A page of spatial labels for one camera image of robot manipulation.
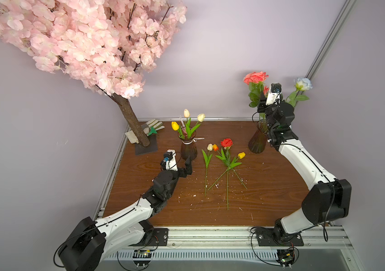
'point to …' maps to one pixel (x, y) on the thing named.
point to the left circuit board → (141, 257)
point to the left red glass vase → (188, 147)
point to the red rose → (230, 162)
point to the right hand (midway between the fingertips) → (271, 87)
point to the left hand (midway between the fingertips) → (184, 156)
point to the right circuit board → (285, 257)
